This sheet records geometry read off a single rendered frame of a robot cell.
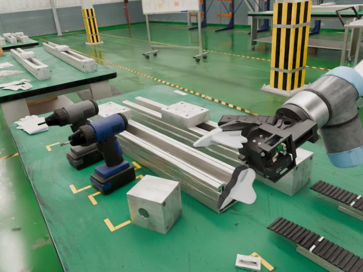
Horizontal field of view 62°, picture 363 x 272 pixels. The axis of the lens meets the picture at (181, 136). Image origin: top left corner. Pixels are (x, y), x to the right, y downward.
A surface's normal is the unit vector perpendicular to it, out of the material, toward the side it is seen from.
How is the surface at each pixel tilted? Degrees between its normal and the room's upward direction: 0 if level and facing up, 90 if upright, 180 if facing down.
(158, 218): 90
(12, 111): 90
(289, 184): 90
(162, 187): 0
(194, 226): 0
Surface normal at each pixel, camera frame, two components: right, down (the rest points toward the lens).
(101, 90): 0.55, 0.32
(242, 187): -0.66, -0.34
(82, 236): -0.08, -0.90
